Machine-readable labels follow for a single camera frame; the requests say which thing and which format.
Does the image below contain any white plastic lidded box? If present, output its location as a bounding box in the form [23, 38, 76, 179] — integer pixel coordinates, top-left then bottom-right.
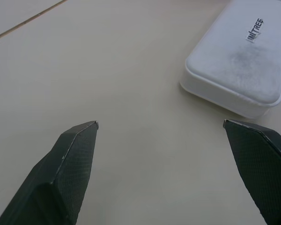
[179, 0, 281, 119]

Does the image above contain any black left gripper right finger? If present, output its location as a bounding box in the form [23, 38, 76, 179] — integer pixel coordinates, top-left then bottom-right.
[222, 119, 281, 225]

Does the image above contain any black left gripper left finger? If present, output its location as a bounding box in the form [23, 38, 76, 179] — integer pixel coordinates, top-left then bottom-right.
[0, 120, 99, 225]

